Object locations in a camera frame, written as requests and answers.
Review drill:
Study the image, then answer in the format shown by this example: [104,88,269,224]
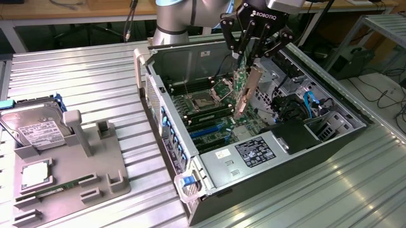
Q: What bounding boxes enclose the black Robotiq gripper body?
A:
[236,0,289,33]

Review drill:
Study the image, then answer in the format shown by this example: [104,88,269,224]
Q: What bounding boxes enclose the green expansion card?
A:
[232,56,264,119]

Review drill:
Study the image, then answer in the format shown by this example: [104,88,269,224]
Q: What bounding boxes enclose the open metal socket cover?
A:
[209,77,237,99]

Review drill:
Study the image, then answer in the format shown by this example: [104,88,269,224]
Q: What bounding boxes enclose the black RAM slot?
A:
[183,104,231,117]
[168,79,213,90]

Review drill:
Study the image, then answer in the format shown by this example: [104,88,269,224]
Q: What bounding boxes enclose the CPU socket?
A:
[188,92,220,112]

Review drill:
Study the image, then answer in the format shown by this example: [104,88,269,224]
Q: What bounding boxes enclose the installed green RAM stick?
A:
[187,110,235,124]

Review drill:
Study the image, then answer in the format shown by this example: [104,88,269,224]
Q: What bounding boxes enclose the metal disk bay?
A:
[303,111,363,141]

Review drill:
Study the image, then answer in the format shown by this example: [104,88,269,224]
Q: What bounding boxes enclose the black plastic shroud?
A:
[259,118,321,155]

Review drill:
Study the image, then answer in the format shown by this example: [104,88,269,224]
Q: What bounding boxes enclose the blue expansion slot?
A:
[189,123,223,139]

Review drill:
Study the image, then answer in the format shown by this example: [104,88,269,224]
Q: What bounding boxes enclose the green motherboard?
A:
[167,71,276,155]

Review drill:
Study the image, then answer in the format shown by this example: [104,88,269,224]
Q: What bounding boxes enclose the black expansion slot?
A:
[192,139,229,153]

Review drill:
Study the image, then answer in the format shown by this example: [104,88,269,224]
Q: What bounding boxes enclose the wooden desk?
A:
[0,0,396,21]

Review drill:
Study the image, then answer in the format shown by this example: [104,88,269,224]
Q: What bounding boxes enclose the grey power supply with label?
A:
[197,132,291,193]

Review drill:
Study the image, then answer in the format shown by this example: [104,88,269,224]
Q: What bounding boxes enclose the blue disk caddy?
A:
[0,94,69,115]

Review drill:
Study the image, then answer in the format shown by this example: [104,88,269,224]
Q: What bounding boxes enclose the clear latch with blue tab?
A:
[173,172,204,203]

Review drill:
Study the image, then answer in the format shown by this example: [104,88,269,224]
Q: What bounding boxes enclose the open black PC case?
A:
[132,39,375,226]

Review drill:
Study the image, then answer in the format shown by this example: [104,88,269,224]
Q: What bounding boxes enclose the silver hard disk with label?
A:
[0,101,76,152]

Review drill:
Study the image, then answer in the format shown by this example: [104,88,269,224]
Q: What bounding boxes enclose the grey parts rack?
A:
[12,110,132,227]

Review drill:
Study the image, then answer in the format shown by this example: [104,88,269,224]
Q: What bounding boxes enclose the loose green RAM stick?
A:
[14,175,96,198]

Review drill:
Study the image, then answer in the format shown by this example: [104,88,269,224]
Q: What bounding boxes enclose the silver CPU chip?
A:
[21,163,52,189]

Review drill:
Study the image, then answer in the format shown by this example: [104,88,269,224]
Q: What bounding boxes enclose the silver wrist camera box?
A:
[265,0,305,11]

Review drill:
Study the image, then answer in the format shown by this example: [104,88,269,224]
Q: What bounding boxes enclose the black box with handle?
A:
[335,47,375,80]

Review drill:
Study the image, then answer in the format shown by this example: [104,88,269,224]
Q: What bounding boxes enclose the black wire bundle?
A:
[271,95,308,124]

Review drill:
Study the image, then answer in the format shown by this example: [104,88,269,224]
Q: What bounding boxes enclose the blue disk wire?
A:
[303,91,319,119]

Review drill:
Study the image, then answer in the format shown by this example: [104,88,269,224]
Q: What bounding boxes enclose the hanging black cable with plug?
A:
[123,0,140,40]

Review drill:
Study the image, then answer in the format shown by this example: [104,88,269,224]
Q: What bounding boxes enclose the grey metal shelf frame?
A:
[323,13,406,73]

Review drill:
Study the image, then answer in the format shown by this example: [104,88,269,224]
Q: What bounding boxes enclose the black floor cables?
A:
[347,67,406,120]

